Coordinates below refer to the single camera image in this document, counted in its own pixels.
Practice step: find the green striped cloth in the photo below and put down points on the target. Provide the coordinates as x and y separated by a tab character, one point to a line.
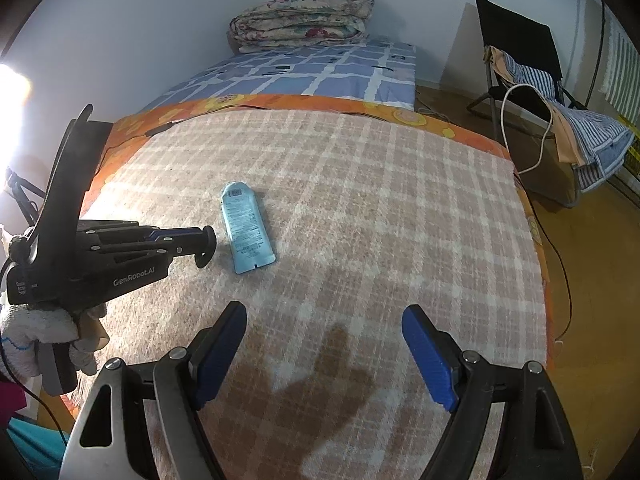
622	70

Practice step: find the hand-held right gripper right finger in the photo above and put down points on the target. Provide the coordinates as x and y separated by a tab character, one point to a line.
430	355

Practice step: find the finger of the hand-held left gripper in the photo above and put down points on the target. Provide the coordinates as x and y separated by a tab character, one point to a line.
175	249
172	234

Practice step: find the black folding chair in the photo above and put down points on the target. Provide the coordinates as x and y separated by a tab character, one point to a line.
515	25

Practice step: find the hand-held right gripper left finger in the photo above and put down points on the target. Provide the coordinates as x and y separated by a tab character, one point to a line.
220	355

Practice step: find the tan cloth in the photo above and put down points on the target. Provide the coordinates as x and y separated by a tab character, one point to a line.
565	135

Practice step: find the blue patterned bed sheet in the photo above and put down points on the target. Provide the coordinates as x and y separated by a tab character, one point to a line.
300	70

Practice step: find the light blue packet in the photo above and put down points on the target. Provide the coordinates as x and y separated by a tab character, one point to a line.
247	230

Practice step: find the folded floral quilt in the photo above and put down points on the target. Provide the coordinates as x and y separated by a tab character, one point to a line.
305	20

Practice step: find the beige plaid blanket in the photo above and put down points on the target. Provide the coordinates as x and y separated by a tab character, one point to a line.
375	210

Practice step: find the magenta cloth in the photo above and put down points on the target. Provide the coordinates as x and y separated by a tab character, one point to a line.
11	395

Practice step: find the person's left hand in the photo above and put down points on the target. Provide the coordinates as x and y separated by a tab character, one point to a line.
25	325

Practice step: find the blue striped cloth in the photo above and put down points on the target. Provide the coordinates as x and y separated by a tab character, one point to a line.
595	135

